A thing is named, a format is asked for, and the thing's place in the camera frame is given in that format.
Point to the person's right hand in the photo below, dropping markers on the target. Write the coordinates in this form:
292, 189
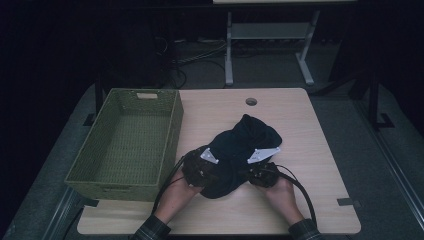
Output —
283, 200

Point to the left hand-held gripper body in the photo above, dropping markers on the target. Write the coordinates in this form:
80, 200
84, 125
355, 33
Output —
196, 168

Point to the black tape piece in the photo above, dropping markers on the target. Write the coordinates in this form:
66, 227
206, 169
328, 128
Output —
90, 202

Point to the white metal desk frame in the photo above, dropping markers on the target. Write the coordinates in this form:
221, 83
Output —
266, 30

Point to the green woven basket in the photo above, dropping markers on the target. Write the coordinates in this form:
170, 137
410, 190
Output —
130, 146

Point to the black shirt with white print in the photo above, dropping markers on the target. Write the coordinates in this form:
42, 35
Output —
233, 143

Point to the grey tape piece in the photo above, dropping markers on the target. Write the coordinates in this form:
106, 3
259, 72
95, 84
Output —
346, 201

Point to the person's left hand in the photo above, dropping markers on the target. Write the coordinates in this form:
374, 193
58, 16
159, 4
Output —
175, 198

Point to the metal floor rail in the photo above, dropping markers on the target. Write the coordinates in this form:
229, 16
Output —
396, 166
60, 213

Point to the black metal stand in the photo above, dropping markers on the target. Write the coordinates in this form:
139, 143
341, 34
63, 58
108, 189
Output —
374, 100

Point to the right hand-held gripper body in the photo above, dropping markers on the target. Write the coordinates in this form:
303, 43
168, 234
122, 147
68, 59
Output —
263, 175

